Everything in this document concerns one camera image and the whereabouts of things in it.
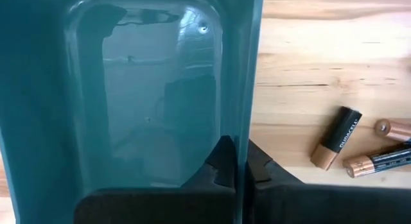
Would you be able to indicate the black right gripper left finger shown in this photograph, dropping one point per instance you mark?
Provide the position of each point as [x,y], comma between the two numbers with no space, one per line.
[160,208]

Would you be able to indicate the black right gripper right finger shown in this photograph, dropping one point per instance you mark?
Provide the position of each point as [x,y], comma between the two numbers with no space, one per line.
[321,204]

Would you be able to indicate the copper black Duracell AA battery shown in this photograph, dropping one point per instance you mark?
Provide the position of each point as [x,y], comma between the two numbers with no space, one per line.
[396,131]
[379,161]
[340,134]

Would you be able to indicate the dusty blue-teal plastic bin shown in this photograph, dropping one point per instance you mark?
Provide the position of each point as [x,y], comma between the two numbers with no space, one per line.
[48,89]

